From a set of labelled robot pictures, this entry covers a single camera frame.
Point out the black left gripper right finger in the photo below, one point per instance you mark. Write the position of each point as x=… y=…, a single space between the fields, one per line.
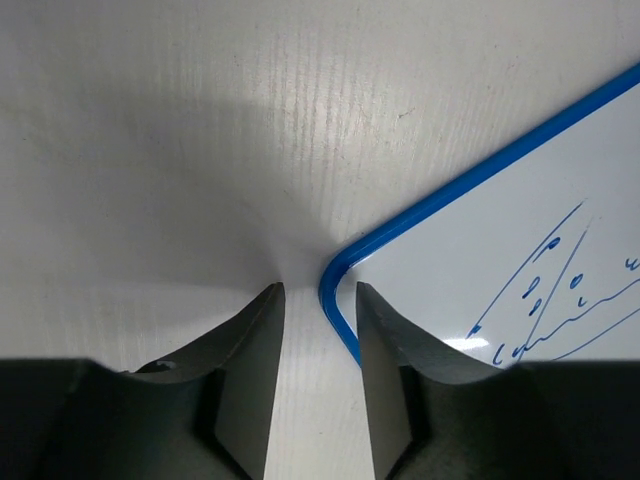
x=436 y=413

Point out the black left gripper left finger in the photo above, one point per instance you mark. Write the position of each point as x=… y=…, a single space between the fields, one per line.
x=203 y=411

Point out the blue framed whiteboard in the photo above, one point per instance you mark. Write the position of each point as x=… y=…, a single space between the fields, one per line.
x=533 y=254

